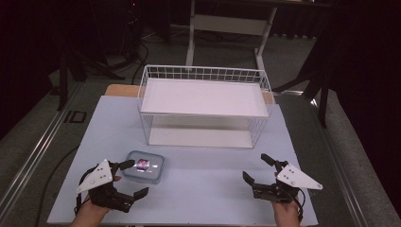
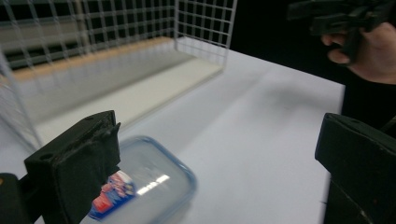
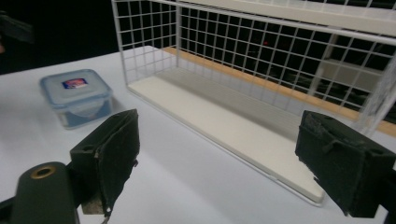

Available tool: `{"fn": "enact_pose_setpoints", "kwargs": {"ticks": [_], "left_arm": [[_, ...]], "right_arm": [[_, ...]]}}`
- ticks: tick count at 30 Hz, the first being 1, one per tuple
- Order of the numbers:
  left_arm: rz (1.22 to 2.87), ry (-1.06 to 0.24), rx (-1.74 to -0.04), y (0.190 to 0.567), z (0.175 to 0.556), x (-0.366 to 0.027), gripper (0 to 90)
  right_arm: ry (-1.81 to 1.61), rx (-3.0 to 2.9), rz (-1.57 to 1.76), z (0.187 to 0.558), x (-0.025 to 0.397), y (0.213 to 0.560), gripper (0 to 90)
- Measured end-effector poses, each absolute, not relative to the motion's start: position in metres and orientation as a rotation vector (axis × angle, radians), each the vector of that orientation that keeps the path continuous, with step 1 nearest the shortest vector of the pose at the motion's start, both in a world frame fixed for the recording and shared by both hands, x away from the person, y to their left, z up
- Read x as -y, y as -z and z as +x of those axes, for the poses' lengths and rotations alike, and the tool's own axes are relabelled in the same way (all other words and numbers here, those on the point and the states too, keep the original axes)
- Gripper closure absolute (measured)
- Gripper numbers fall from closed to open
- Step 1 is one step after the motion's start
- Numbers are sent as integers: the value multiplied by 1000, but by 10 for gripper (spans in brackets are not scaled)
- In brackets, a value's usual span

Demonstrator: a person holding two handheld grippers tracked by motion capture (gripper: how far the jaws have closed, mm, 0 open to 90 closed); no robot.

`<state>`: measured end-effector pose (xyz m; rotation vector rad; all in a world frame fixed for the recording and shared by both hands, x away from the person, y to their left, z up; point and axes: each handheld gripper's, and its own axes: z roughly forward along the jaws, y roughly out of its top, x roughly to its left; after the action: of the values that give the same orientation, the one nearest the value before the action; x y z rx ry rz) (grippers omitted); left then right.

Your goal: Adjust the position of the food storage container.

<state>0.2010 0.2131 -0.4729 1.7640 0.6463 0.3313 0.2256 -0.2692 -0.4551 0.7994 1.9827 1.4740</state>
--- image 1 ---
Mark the black floor bracket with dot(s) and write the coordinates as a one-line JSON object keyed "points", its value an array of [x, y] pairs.
{"points": [[75, 116]]}

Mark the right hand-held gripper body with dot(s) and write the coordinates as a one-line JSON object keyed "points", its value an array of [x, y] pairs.
{"points": [[294, 178]]}

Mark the person's right hand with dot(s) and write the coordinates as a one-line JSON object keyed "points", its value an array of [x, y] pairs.
{"points": [[286, 214]]}

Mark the black tripod stand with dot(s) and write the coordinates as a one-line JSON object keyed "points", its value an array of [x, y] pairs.
{"points": [[321, 82], [67, 67]]}

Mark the light blue table mat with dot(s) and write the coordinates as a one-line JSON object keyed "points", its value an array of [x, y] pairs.
{"points": [[201, 189]]}

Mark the person's left hand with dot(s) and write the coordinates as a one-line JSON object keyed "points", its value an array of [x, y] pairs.
{"points": [[91, 213]]}

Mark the clear plastic food container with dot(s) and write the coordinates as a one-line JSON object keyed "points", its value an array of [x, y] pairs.
{"points": [[144, 167]]}

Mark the white metal desk frame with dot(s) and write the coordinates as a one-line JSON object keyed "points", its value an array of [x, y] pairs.
{"points": [[230, 24]]}

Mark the metal floor rail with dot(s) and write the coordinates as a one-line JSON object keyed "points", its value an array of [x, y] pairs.
{"points": [[34, 148], [343, 170]]}

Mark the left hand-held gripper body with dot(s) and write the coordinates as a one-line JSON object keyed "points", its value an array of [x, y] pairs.
{"points": [[97, 176]]}

